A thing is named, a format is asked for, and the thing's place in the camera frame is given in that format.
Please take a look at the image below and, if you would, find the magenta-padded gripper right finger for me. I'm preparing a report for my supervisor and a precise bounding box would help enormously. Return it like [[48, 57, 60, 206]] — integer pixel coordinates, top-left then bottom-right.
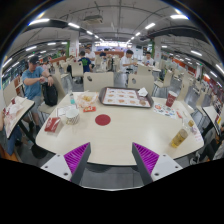
[[131, 142, 184, 186]]

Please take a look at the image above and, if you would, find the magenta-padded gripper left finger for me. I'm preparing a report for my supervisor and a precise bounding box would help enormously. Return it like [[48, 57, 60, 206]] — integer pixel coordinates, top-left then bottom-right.
[[40, 142, 92, 186]]

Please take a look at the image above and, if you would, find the clear tea bottle tan cap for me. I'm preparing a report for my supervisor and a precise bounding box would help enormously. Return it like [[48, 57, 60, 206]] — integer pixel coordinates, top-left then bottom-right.
[[170, 119, 196, 149]]

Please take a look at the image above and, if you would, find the red cardboard carton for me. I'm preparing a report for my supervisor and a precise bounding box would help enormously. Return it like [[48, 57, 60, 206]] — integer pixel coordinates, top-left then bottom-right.
[[44, 117, 62, 133]]

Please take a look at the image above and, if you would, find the flat round red coaster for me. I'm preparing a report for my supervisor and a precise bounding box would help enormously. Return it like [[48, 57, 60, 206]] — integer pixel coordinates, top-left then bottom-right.
[[94, 114, 112, 127]]

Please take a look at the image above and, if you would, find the small red sauce packet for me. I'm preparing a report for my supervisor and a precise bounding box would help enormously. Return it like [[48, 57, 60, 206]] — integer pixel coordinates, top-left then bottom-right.
[[83, 105, 97, 113]]

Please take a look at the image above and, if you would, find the colourful sticker sheet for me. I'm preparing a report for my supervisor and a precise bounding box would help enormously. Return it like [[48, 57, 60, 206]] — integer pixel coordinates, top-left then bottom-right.
[[153, 103, 178, 119]]

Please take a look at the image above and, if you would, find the white notice sticker red text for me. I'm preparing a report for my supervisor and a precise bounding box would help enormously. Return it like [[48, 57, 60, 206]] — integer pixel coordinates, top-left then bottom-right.
[[190, 124, 204, 143]]

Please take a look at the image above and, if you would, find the small clear bottle teal label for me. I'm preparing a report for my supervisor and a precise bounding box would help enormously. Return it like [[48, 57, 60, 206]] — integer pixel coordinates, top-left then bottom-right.
[[69, 91, 77, 106]]

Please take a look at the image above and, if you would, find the red paper cup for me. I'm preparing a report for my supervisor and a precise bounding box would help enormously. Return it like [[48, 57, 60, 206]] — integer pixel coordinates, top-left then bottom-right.
[[165, 90, 179, 108]]

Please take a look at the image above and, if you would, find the dark food tray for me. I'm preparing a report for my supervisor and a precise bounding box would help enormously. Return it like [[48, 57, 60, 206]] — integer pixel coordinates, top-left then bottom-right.
[[98, 87, 155, 109]]

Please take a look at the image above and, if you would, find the printed paper tray liner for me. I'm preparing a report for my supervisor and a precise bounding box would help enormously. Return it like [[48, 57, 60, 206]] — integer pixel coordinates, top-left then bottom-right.
[[102, 88, 149, 108]]

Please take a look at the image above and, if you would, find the crumpled white napkin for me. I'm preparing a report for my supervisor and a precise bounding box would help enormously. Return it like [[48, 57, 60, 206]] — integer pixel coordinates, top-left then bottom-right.
[[137, 87, 149, 98]]

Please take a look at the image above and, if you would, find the black backpack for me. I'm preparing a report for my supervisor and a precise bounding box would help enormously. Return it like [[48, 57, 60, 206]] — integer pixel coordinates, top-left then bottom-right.
[[41, 81, 59, 108]]

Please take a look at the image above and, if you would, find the person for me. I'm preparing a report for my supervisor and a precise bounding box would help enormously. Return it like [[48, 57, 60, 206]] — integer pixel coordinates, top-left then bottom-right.
[[119, 49, 138, 74], [83, 47, 97, 63], [78, 50, 94, 74], [203, 123, 224, 161], [20, 55, 55, 131], [141, 51, 155, 67]]

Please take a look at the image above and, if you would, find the neighbouring table with food tray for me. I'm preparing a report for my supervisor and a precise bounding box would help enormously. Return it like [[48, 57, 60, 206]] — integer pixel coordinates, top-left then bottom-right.
[[2, 95, 36, 139]]

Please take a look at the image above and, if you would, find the beige chair with round hole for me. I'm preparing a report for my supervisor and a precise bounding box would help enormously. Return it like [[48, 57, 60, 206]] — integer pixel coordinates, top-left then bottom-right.
[[127, 73, 155, 96], [83, 71, 115, 93]]

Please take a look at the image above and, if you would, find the neighbouring table with black edge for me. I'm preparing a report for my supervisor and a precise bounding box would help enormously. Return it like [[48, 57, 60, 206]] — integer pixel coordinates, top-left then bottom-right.
[[202, 105, 223, 136]]

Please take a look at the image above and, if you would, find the group of beige chairs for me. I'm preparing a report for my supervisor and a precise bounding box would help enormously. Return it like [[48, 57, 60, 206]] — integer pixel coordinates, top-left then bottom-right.
[[49, 54, 214, 108]]

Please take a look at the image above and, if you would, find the ceiling air conditioner unit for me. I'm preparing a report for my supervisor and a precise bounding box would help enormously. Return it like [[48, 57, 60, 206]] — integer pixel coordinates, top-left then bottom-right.
[[83, 13, 104, 24]]

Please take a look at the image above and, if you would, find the group of ceiling lights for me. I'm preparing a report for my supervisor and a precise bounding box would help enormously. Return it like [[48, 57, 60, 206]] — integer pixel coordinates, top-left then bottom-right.
[[1, 13, 224, 74]]

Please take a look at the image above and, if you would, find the patterned white mug gold handle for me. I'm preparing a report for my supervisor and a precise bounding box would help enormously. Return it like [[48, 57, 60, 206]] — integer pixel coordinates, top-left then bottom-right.
[[64, 107, 81, 126]]

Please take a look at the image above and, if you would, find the white card with red frame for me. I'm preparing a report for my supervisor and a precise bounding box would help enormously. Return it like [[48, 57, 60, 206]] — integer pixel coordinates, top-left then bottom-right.
[[55, 105, 71, 118]]

